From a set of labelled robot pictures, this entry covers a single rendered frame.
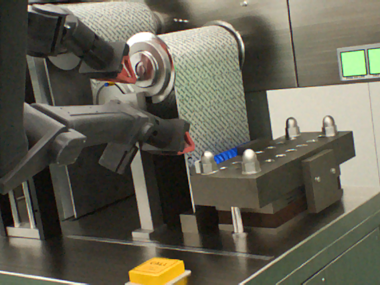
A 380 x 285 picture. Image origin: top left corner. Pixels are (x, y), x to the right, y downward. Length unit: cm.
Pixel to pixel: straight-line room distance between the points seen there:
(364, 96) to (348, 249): 273
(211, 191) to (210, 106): 22
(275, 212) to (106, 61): 44
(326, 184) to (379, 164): 276
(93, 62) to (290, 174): 44
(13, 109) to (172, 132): 64
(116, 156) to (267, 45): 53
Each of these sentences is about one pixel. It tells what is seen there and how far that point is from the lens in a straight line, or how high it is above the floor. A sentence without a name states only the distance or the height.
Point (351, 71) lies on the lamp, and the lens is 155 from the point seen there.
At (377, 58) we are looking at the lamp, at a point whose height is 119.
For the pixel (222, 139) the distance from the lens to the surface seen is 153.
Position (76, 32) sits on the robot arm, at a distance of 129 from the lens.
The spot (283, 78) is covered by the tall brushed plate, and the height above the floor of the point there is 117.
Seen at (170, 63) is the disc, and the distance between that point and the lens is 140.
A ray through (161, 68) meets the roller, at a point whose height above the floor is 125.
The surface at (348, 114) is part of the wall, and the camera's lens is 423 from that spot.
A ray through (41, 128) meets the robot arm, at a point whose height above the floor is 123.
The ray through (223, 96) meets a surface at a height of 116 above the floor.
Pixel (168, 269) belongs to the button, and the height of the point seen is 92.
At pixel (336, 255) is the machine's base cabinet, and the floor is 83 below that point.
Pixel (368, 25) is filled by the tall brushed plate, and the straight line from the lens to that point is 153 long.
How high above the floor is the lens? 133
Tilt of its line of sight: 10 degrees down
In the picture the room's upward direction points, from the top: 9 degrees counter-clockwise
